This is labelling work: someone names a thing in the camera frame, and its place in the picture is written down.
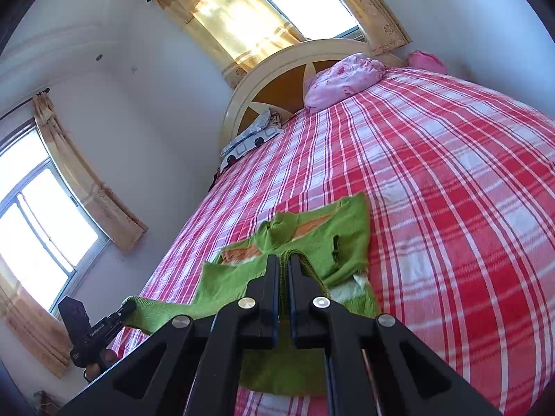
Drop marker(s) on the blue patterned pillow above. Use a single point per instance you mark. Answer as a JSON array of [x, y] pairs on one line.
[[249, 132]]

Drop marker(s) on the pink cloth bundle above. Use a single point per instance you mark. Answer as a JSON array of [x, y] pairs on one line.
[[427, 61]]

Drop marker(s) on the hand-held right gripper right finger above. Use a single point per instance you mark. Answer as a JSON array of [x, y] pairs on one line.
[[299, 299]]

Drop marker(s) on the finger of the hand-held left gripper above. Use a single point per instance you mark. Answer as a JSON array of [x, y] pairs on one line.
[[127, 311]]

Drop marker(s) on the white black dotted pillow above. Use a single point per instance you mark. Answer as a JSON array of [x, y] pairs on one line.
[[256, 145]]

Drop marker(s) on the green orange striped sweater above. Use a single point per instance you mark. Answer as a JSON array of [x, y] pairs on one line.
[[338, 225]]

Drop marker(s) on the dark cloth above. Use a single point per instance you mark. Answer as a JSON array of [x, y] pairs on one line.
[[213, 181]]

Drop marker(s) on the pink folded blanket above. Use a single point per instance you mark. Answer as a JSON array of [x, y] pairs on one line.
[[342, 80]]

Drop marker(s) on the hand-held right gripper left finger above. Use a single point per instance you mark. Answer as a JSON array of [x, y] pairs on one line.
[[271, 294]]

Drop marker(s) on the red plaid bed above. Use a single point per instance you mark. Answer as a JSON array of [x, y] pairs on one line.
[[433, 160]]

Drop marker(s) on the cream wooden headboard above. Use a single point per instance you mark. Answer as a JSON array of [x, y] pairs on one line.
[[260, 69]]

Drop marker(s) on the yellow floral curtain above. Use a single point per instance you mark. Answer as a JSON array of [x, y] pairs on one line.
[[373, 8], [225, 21], [30, 333], [86, 177]]

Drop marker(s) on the person's left hand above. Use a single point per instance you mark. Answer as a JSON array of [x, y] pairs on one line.
[[93, 372]]

